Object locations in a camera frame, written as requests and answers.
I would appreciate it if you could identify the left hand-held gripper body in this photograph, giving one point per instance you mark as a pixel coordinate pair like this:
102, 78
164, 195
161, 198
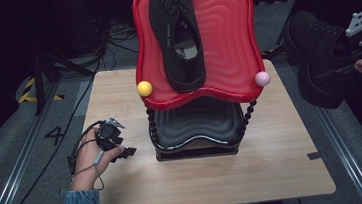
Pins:
108, 134

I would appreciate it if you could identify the black chunky sole shoe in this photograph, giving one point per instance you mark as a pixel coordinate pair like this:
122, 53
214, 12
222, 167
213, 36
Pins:
315, 55

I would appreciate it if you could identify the red and black tiered rack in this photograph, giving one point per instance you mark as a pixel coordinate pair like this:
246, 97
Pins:
230, 43

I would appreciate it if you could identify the black knit shoe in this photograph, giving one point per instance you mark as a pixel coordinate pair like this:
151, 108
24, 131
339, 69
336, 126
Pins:
165, 33

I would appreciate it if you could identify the person's left hand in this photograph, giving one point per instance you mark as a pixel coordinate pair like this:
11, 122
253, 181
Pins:
88, 164

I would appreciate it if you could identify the black tripod stand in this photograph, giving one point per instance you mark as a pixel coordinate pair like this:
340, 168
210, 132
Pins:
274, 52
41, 78

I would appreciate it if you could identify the yellow and black floor tape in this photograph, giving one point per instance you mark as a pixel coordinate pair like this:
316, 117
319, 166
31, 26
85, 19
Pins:
29, 96

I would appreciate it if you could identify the black tape mark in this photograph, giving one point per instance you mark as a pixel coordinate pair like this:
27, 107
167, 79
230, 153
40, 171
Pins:
314, 155

